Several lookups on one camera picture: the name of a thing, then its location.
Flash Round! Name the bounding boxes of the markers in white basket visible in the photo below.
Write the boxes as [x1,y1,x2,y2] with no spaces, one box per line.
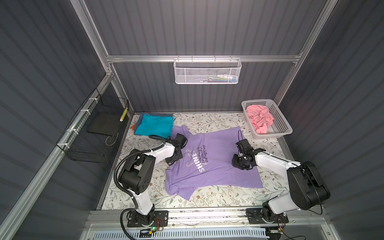
[196,75,238,84]

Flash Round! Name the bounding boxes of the white plastic laundry basket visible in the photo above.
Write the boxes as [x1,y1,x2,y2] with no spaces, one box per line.
[241,99,293,140]

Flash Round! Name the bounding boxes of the pink crumpled t shirt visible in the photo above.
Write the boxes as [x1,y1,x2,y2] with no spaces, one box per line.
[246,105,274,135]

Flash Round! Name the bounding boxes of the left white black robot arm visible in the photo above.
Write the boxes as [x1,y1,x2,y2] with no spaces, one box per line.
[113,134,188,217]

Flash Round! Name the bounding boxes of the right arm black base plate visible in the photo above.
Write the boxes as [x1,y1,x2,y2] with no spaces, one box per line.
[246,208,289,224]

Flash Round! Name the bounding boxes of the purple printed t shirt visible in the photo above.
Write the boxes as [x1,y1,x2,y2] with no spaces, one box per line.
[165,126,263,200]

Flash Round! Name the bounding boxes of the folded teal t shirt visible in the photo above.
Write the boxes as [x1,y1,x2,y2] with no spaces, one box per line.
[135,114,174,138]

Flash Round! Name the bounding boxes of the white wire mesh wall basket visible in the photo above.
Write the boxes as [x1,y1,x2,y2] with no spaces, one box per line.
[173,58,242,85]

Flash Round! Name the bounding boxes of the black corrugated cable hose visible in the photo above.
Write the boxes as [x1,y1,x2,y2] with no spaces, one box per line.
[113,134,169,240]

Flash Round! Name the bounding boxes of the yellow marker pen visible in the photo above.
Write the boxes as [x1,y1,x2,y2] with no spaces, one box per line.
[120,108,129,122]

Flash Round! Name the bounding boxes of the black wire wall basket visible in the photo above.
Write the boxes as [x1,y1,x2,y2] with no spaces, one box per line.
[57,90,130,164]

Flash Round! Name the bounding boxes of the black pad in wire basket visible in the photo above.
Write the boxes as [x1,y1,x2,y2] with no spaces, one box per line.
[87,113,121,136]

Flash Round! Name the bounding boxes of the white ventilated cable duct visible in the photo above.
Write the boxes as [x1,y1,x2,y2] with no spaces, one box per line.
[89,227,269,240]

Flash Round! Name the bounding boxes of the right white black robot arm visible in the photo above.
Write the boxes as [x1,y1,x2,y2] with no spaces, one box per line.
[232,139,331,224]

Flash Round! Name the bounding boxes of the folded blue grey t shirt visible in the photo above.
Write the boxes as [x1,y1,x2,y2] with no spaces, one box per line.
[133,112,174,134]

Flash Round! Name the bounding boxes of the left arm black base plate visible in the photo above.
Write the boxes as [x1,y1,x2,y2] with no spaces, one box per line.
[125,210,169,228]

